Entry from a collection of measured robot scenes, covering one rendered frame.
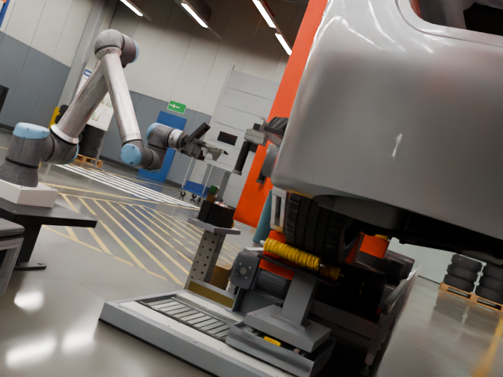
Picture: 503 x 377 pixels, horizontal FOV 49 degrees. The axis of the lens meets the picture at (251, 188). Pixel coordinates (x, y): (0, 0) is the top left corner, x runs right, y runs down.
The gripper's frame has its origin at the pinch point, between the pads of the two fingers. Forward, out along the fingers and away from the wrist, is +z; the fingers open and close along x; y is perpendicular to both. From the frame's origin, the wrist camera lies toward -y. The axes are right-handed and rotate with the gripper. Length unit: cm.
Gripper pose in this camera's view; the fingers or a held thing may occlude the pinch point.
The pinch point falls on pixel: (223, 149)
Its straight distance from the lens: 238.9
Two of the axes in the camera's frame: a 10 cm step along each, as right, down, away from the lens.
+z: 8.9, 3.2, -3.3
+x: -3.1, -1.1, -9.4
